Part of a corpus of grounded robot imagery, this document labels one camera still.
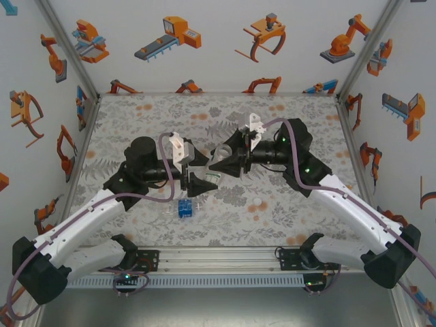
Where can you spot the right controller circuit board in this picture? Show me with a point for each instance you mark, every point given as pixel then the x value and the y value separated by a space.
pixel 315 282

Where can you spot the left controller circuit board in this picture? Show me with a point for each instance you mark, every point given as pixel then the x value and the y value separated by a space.
pixel 126 276

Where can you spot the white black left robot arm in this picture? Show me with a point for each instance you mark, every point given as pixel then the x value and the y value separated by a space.
pixel 85 221

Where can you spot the aluminium side rail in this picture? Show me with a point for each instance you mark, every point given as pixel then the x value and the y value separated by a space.
pixel 354 146
pixel 84 146

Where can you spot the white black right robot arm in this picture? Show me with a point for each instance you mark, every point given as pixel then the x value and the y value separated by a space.
pixel 357 214

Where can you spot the slim clear bottle teal label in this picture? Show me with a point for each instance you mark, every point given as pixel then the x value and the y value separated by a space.
pixel 213 177

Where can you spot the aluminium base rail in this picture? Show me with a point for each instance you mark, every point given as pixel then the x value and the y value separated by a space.
pixel 218 259

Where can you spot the aluminium frame post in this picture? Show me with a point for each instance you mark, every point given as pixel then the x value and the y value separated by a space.
pixel 405 306
pixel 68 47
pixel 34 316
pixel 369 47

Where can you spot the clear bottle blue label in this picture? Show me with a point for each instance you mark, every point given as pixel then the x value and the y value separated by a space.
pixel 185 208

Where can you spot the floral patterned tablecloth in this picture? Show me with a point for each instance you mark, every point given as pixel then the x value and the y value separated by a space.
pixel 170 112

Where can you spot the controller circuit board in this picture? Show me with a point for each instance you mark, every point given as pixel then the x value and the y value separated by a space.
pixel 126 276
pixel 315 282

